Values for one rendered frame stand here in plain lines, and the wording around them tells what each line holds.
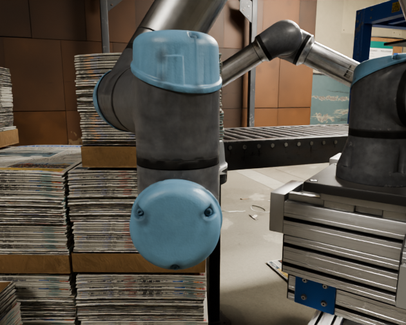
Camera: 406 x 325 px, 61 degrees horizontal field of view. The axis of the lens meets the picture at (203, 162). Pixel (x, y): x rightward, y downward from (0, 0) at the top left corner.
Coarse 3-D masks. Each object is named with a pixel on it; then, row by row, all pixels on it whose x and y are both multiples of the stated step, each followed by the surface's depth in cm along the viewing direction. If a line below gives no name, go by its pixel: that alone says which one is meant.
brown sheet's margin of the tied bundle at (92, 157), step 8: (88, 152) 69; (96, 152) 69; (104, 152) 69; (112, 152) 69; (120, 152) 69; (128, 152) 69; (88, 160) 69; (96, 160) 69; (104, 160) 69; (112, 160) 69; (120, 160) 69; (128, 160) 69; (136, 160) 69
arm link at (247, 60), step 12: (276, 24) 113; (288, 24) 113; (264, 36) 112; (276, 36) 111; (288, 36) 112; (300, 36) 115; (252, 48) 115; (264, 48) 112; (276, 48) 112; (288, 48) 114; (228, 60) 119; (240, 60) 116; (252, 60) 116; (264, 60) 116; (228, 72) 118; (240, 72) 119
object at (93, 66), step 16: (80, 64) 66; (96, 64) 66; (112, 64) 66; (80, 80) 67; (96, 80) 67; (80, 96) 67; (96, 112) 67; (96, 128) 68; (112, 128) 68; (96, 144) 69; (112, 144) 69; (128, 144) 69
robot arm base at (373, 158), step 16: (352, 128) 67; (352, 144) 67; (368, 144) 63; (384, 144) 62; (400, 144) 62; (352, 160) 65; (368, 160) 63; (384, 160) 62; (400, 160) 62; (336, 176) 70; (352, 176) 65; (368, 176) 63; (384, 176) 62; (400, 176) 61
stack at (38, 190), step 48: (0, 192) 71; (48, 192) 71; (96, 192) 71; (0, 240) 73; (48, 240) 73; (96, 240) 73; (48, 288) 75; (96, 288) 75; (144, 288) 75; (192, 288) 75
